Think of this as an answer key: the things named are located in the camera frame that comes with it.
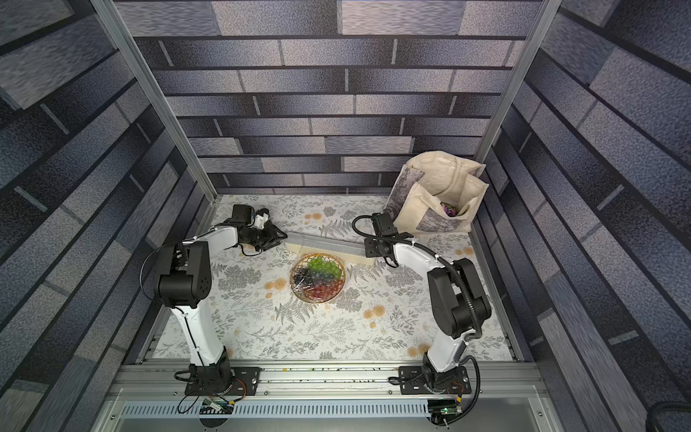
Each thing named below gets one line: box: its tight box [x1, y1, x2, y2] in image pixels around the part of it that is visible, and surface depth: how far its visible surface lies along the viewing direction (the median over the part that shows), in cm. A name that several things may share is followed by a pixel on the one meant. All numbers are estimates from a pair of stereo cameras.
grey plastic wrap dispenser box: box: [284, 231, 367, 257], surface depth 100 cm
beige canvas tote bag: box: [384, 150, 490, 233], surface depth 97 cm
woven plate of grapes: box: [289, 252, 346, 304], surface depth 92 cm
